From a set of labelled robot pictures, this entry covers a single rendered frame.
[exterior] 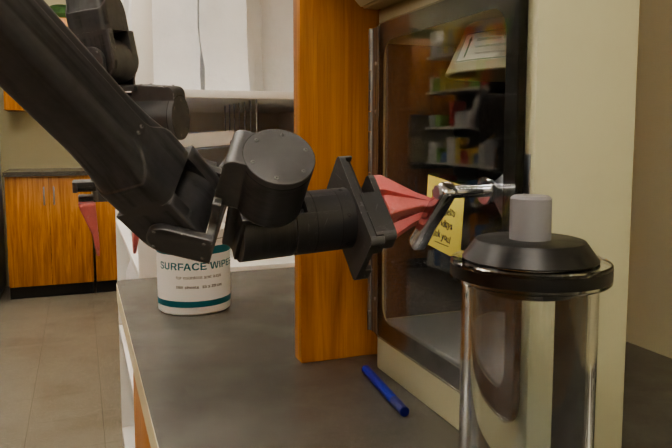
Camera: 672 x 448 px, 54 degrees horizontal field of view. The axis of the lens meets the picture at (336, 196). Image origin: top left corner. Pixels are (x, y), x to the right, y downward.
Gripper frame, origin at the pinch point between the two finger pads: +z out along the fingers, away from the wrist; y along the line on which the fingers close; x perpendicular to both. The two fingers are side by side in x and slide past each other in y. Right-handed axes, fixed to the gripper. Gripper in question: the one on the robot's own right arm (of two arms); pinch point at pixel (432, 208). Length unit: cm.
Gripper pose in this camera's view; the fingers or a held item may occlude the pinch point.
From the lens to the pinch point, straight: 65.7
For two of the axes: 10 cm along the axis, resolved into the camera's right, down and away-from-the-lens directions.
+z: 9.3, -0.9, 3.5
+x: -2.2, 6.3, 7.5
